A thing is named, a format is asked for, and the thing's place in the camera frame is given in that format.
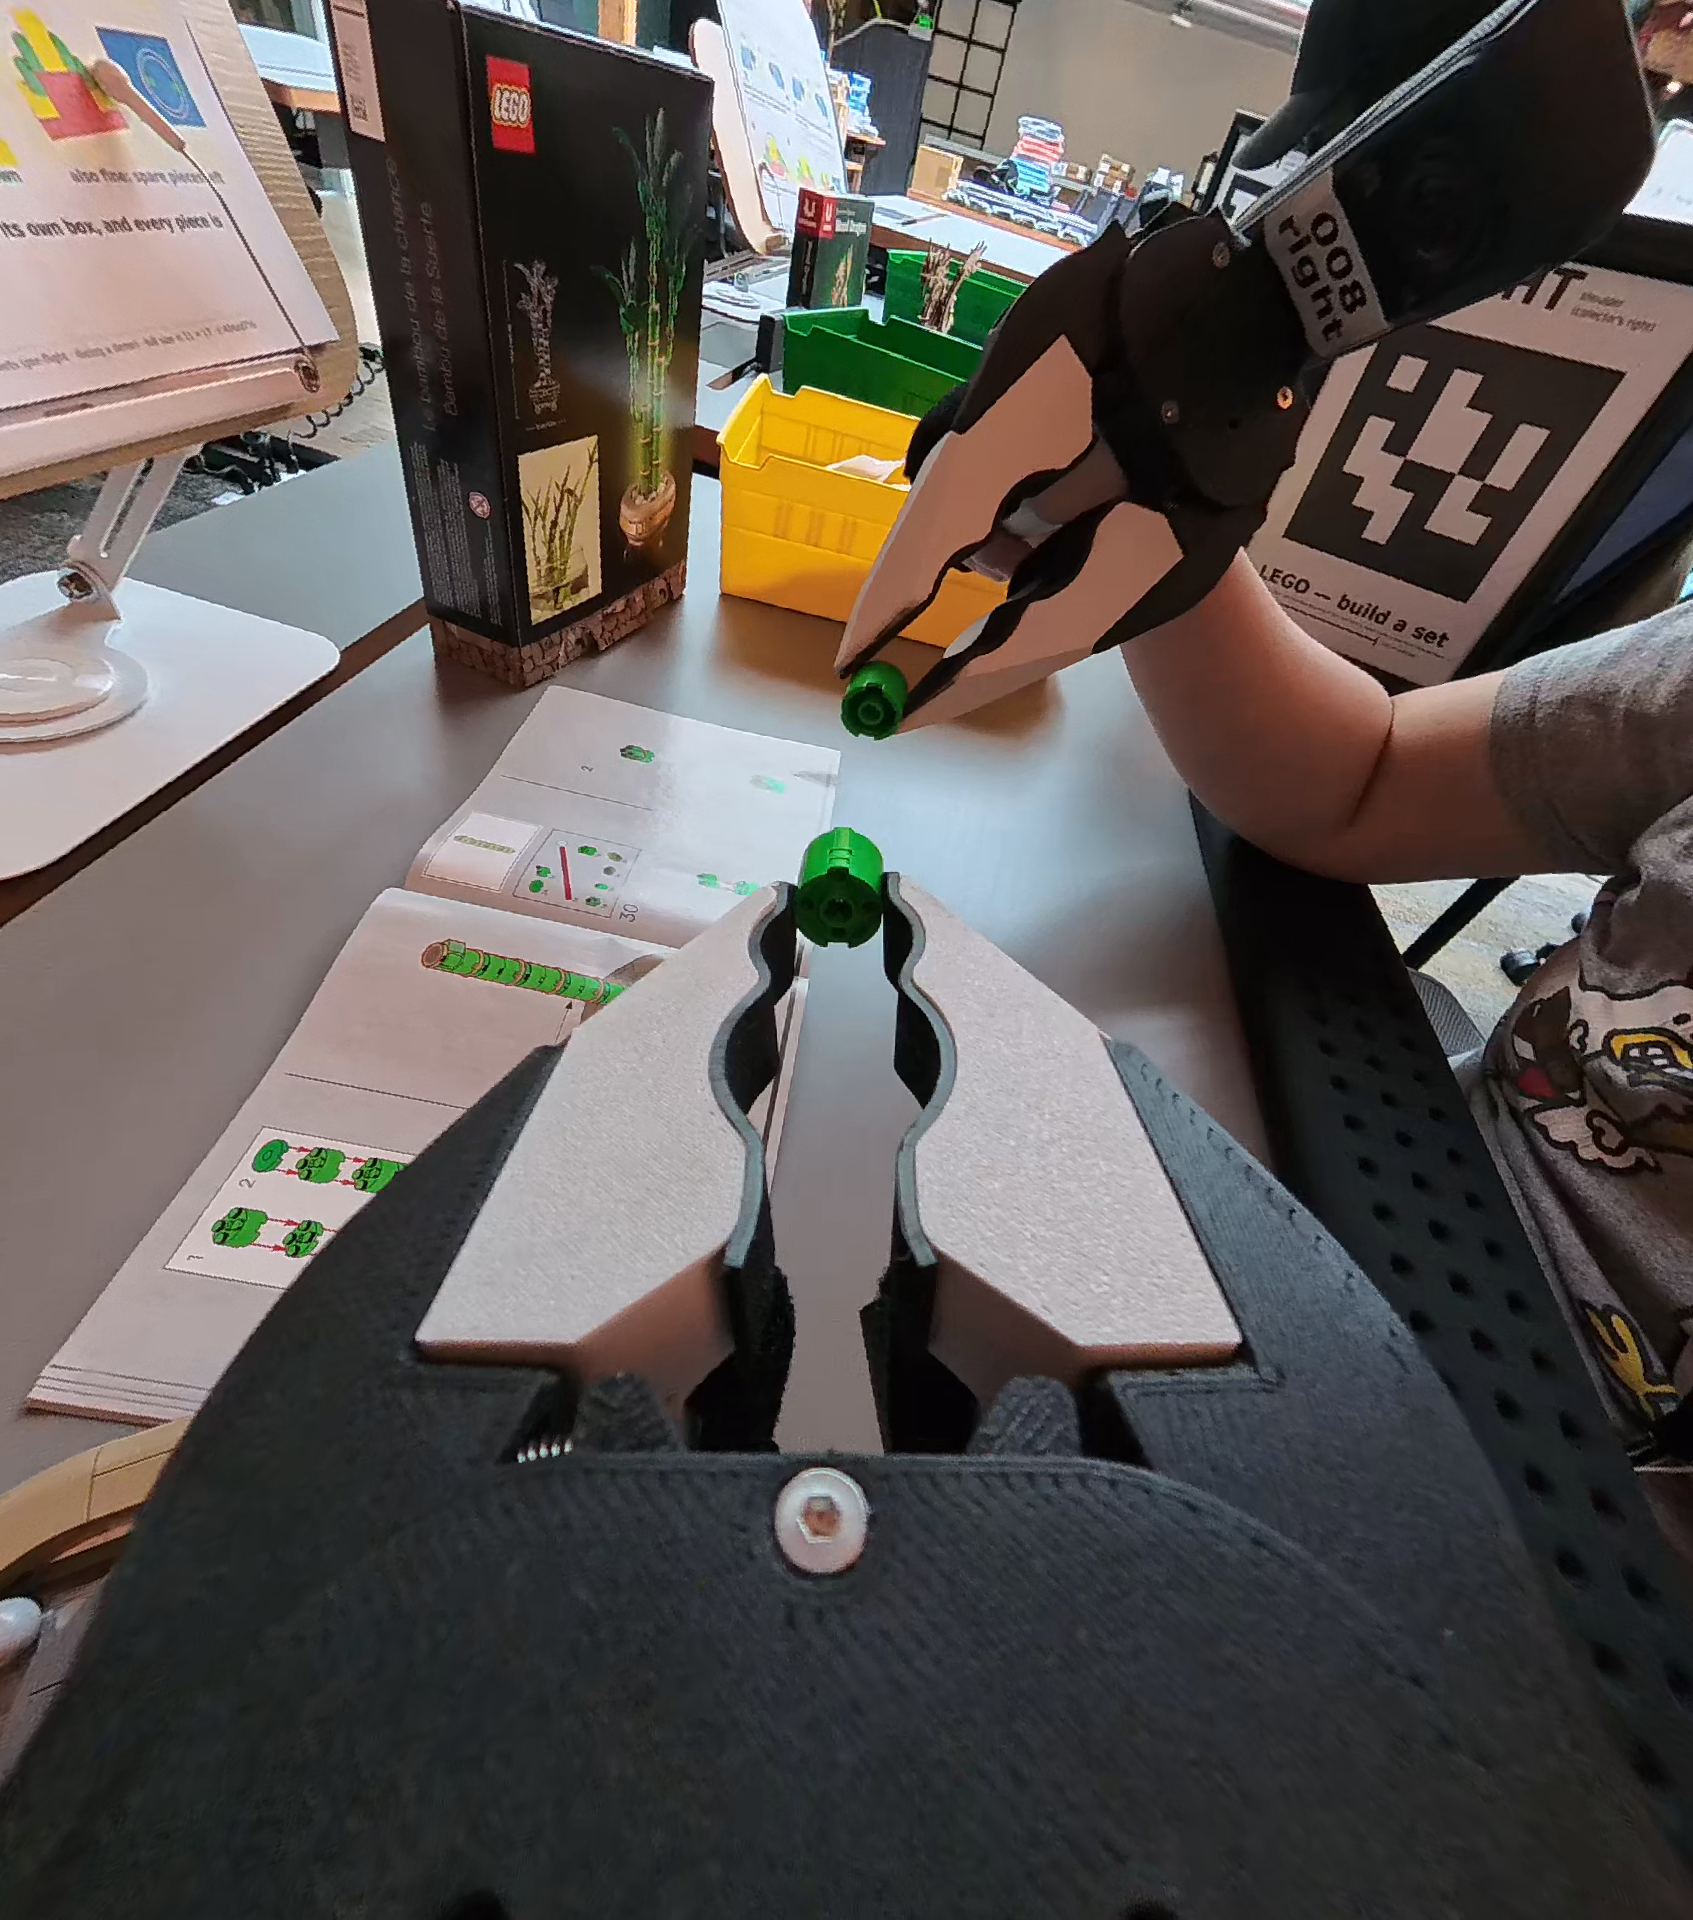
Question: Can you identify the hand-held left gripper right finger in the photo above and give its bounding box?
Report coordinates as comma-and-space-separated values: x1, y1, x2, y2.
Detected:
860, 874, 1250, 1456

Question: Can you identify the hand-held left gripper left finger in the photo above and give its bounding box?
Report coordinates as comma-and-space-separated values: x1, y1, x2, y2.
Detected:
416, 885, 801, 1456

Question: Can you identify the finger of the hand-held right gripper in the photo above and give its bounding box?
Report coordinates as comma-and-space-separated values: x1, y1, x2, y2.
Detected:
832, 335, 1106, 682
899, 494, 1190, 737

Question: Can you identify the person's right forearm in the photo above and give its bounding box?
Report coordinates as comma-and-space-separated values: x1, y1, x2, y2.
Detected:
1118, 559, 1546, 887

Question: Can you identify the grey desk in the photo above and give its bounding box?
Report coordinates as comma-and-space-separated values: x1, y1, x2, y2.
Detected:
0, 420, 1292, 1594

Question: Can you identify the green plastic bin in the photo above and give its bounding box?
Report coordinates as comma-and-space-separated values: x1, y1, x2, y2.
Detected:
882, 249, 1036, 347
782, 308, 990, 421

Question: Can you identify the yellow plastic bin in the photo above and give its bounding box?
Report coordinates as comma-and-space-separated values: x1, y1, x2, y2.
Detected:
718, 377, 1003, 652

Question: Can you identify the black white marker sign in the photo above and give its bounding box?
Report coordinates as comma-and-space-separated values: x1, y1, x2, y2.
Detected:
1241, 227, 1693, 694

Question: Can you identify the small black set box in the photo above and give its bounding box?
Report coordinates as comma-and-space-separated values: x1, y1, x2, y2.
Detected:
795, 186, 879, 277

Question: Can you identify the building instruction booklet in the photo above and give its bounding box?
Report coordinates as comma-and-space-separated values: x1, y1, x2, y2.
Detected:
31, 684, 842, 1424

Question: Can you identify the black perforated panel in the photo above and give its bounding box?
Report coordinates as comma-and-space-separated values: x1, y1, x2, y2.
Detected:
1190, 794, 1693, 1920

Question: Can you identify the background instruction board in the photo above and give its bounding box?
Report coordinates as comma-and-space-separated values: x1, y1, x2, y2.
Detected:
690, 0, 857, 260

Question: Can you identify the black bamboo set box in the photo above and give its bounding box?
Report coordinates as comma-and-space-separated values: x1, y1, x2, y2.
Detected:
331, 0, 717, 694

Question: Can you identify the grey printed t-shirt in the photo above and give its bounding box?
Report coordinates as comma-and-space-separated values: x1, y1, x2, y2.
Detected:
1478, 562, 1693, 1651

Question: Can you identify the white document stand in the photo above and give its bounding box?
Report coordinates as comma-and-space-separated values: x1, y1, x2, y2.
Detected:
0, 0, 368, 891

